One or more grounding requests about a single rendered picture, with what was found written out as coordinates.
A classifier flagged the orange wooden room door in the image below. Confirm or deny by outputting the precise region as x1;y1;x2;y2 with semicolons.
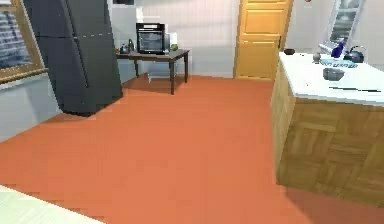
233;0;295;82

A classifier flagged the black fridge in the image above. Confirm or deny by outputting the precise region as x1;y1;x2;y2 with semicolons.
21;0;124;117

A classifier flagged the black microwave oven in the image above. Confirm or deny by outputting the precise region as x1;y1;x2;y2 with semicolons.
135;22;167;56

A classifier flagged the light blue cloth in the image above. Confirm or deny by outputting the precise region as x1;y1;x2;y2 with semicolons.
319;57;359;69

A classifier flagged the wooden framed window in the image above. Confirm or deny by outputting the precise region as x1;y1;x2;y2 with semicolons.
0;0;48;85

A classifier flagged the dark brown table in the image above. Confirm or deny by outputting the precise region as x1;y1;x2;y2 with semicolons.
116;49;191;96

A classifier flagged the grey bowl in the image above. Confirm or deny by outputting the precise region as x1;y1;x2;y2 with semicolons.
322;67;346;82

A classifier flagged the white box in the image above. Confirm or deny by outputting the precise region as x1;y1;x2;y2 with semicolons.
164;31;178;52

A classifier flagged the dark blue kettle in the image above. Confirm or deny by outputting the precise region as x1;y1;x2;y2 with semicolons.
343;45;366;64

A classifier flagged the wooden counter with white top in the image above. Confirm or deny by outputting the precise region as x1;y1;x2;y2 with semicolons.
270;51;384;208

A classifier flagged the black knife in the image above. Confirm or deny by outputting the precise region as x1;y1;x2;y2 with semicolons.
328;86;382;93

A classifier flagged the blue bottle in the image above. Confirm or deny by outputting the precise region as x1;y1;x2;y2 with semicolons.
330;41;345;59

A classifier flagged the white framed window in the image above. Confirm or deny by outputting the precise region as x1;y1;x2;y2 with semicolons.
318;0;367;54

